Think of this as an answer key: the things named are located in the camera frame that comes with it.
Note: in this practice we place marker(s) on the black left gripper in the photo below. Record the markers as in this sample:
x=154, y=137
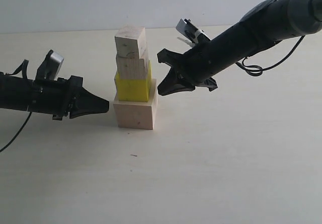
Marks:
x=65, y=97

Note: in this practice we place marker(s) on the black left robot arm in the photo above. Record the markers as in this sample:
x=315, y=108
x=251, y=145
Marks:
x=15, y=93

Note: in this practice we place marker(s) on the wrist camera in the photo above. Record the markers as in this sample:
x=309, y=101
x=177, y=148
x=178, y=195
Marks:
x=193, y=35
x=50, y=66

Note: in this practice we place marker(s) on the large pale wooden cube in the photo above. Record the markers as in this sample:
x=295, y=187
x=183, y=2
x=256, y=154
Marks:
x=138, y=115

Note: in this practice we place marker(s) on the small wooden cube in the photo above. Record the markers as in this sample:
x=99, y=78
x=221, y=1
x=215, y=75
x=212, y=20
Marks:
x=130, y=41

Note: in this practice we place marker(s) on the yellow cube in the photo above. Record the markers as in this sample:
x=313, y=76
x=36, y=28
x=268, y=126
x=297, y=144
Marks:
x=133, y=90

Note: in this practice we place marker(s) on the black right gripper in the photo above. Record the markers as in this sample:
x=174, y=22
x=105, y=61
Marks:
x=198, y=65

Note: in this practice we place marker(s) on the medium brown wooden cube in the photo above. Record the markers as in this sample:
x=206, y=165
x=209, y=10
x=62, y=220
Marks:
x=133, y=68

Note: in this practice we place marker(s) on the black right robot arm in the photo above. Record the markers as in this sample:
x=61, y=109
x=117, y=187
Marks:
x=261, y=28

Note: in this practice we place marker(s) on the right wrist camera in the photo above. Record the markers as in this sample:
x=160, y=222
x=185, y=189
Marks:
x=193, y=35

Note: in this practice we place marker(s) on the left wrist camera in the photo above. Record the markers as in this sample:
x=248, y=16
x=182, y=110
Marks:
x=50, y=66

